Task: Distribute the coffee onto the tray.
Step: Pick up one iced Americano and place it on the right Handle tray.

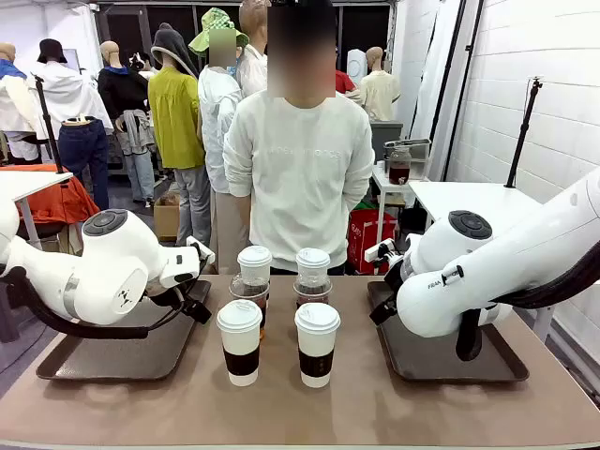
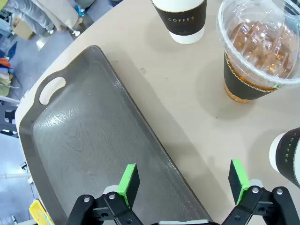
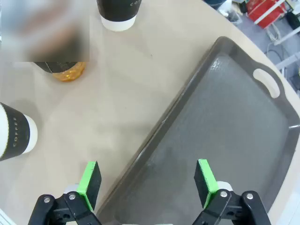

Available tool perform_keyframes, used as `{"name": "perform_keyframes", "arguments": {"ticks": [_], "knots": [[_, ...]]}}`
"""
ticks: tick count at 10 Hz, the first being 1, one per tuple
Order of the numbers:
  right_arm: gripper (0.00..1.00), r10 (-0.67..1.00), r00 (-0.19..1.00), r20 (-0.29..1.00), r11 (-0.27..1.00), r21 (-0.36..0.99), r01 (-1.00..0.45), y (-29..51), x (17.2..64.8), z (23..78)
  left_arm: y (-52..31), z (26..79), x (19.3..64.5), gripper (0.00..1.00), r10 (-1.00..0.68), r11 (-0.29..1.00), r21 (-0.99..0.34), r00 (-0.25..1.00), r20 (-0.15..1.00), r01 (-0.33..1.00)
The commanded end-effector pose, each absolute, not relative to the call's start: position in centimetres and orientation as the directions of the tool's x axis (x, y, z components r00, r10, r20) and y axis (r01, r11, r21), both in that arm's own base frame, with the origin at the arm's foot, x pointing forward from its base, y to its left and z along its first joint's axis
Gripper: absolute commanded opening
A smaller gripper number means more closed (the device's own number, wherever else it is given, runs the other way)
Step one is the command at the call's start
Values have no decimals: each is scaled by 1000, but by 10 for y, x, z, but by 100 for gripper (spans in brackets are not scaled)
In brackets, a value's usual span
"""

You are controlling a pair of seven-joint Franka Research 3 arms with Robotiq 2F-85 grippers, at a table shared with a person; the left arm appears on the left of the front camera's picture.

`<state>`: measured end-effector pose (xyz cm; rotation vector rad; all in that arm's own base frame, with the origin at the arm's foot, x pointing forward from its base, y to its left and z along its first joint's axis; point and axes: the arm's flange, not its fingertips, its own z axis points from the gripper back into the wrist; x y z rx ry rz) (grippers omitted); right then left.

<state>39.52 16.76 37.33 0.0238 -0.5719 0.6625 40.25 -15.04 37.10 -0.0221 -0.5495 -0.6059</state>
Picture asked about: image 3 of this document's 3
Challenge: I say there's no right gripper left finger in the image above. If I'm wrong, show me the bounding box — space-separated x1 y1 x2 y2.
28 160 103 225

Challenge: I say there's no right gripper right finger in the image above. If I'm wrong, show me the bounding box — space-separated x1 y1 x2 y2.
192 158 272 225

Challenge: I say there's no coffee cup with black sleeve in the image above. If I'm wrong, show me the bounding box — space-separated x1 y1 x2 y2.
0 102 38 162
96 0 143 32

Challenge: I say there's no dark grey serving tray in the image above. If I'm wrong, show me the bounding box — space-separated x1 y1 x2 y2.
96 36 300 225

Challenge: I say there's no iced tea plastic cup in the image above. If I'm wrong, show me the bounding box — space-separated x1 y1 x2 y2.
34 61 87 83

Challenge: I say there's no red shopping bag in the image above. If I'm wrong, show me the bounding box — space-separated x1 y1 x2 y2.
247 0 287 29

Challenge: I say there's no black bag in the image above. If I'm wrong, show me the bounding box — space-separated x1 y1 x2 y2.
287 11 300 30

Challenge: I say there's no white cable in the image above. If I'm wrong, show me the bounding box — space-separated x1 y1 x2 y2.
267 22 282 43

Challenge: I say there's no white metal frame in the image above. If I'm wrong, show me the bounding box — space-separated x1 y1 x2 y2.
254 4 300 45

